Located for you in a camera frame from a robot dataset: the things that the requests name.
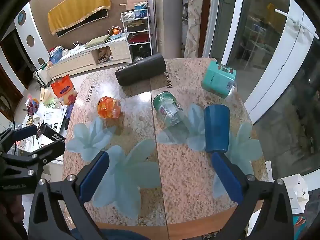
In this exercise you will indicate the yellow cloth cover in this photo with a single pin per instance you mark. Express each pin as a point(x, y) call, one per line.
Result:
point(79, 8)

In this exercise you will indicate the white metal shelf rack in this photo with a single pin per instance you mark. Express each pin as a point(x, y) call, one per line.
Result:
point(137, 32)

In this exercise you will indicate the patterned curtain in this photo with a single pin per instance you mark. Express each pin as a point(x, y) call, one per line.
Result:
point(193, 17)

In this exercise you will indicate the bowl of oranges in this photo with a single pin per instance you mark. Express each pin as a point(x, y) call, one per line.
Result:
point(115, 32)

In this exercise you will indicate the black cylindrical tumbler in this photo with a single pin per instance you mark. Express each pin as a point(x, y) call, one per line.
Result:
point(141, 70)

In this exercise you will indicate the orange patterned cup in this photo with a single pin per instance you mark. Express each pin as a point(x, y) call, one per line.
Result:
point(109, 107)

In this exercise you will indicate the white suitcase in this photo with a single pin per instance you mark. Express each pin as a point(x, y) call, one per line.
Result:
point(42, 74)

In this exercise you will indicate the blue plastic cup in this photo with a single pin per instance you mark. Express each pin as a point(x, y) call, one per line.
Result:
point(216, 128)

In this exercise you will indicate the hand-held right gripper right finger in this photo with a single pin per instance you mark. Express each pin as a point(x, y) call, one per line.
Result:
point(228, 178)

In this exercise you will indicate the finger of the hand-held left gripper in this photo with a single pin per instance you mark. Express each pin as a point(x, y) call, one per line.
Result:
point(23, 132)
point(48, 148)

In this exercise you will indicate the orange tissue box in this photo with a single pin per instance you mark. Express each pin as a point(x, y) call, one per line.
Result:
point(64, 90)

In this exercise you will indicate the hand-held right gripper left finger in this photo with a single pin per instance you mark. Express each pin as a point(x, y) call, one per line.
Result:
point(93, 177)

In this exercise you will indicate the white low cabinet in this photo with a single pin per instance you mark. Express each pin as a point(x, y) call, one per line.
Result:
point(92, 52)

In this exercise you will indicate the teal tissue pack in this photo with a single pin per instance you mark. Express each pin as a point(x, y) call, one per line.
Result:
point(219, 78)

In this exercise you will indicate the pile of printed papers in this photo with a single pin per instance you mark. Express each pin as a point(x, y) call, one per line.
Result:
point(51, 116)

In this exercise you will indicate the open cardboard box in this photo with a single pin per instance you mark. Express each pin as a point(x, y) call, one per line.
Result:
point(136, 3)

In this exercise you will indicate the grey round pillar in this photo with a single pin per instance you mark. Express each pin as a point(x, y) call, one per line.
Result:
point(168, 17)

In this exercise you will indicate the white paper box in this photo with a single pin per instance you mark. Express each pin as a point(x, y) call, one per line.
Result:
point(297, 192)

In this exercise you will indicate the clear jar with green lid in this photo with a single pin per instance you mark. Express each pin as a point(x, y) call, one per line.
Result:
point(168, 111)

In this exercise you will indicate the green cushion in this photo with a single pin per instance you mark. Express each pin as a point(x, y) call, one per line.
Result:
point(98, 40)

